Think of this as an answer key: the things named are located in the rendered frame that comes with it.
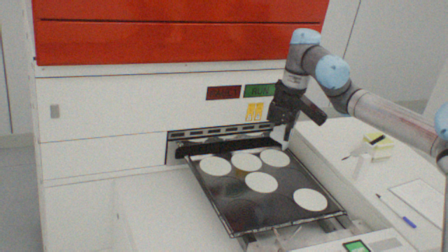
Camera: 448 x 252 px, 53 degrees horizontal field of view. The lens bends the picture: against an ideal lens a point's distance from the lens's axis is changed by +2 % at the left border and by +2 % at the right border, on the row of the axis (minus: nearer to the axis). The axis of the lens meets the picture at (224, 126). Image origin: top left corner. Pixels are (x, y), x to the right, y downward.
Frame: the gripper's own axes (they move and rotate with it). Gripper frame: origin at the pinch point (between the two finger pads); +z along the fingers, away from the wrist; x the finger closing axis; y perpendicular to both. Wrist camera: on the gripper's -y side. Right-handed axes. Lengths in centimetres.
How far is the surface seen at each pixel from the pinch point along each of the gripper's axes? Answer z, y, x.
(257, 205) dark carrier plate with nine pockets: 11.3, 1.5, 16.6
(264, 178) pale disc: 11.2, 3.7, 3.2
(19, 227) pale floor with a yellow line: 101, 121, -12
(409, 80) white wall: 71, -51, -292
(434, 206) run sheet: 4.4, -43.4, -1.5
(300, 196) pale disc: 11.2, -8.4, 5.8
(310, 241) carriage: 13.2, -15.0, 20.4
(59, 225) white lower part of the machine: 35, 59, 30
